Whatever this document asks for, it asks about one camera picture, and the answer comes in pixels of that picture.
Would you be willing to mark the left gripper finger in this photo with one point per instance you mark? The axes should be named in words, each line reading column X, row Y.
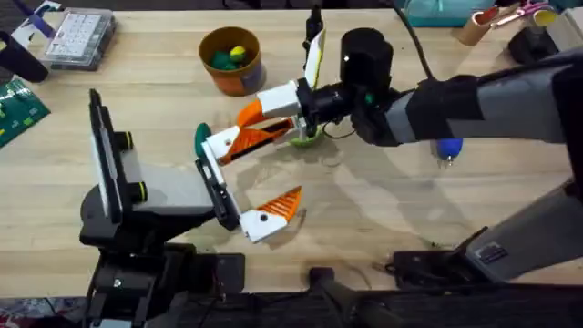
column 219, row 143
column 266, row 223

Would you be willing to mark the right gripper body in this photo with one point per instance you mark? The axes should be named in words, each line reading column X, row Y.
column 366, row 59

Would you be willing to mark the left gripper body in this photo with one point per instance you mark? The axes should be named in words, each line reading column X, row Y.
column 173, row 189

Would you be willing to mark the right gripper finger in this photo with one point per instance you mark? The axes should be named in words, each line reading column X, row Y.
column 302, row 128
column 280, row 100

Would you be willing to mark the orange ribbed wedge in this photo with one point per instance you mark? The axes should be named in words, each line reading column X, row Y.
column 248, row 139

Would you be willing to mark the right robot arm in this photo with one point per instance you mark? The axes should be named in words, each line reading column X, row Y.
column 510, row 105

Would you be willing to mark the dark green vegetable toy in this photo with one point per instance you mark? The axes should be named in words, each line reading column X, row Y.
column 201, row 139

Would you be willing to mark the blue electric screwdriver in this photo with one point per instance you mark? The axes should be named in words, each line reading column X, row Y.
column 448, row 148

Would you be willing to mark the green disc with holes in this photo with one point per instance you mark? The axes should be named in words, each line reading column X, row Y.
column 306, row 142

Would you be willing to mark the right wrist flat plate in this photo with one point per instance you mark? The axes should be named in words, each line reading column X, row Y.
column 315, row 61

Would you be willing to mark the wrist flat plate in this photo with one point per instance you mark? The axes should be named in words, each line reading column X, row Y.
column 315, row 61
column 105, row 159

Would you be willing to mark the orange tub with toys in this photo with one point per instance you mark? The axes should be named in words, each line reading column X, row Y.
column 234, row 75

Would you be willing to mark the left wrist flat plate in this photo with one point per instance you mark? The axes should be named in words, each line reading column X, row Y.
column 105, row 159

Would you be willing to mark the teal box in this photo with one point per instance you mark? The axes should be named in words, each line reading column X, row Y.
column 444, row 11

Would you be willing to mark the cardboard tube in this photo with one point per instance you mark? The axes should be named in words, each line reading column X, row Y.
column 473, row 27

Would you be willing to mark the pink scissors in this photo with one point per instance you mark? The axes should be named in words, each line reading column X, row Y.
column 524, row 13

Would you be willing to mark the black block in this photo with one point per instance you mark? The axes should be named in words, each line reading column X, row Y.
column 530, row 45

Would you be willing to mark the green board with blocks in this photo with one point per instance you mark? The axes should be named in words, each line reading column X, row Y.
column 18, row 111

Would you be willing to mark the clear plastic parts box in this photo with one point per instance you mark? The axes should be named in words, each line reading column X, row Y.
column 79, row 38

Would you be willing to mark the black tool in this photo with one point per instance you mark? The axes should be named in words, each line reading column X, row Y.
column 20, row 59

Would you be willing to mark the beige box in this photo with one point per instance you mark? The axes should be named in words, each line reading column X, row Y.
column 567, row 29

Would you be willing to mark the white and purple carton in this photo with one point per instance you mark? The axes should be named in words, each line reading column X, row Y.
column 34, row 18

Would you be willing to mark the black rail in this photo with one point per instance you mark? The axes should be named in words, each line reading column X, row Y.
column 410, row 310

